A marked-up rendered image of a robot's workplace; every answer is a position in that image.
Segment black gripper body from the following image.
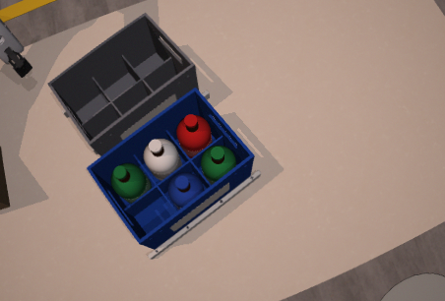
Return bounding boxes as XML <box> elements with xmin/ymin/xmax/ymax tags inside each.
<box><xmin>0</xmin><ymin>19</ymin><xmax>24</xmax><ymax>64</ymax></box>

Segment red bottle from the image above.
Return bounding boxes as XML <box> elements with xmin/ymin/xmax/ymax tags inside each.
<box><xmin>176</xmin><ymin>114</ymin><xmax>213</xmax><ymax>158</ymax></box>

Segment green bottle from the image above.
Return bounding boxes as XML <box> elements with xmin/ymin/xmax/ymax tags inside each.
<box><xmin>201</xmin><ymin>145</ymin><xmax>236</xmax><ymax>185</ymax></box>
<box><xmin>111</xmin><ymin>163</ymin><xmax>152</xmax><ymax>204</ymax></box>

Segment blue plastic bottle crate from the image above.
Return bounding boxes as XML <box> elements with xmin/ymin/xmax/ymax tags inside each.
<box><xmin>100</xmin><ymin>88</ymin><xmax>255</xmax><ymax>249</ymax></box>

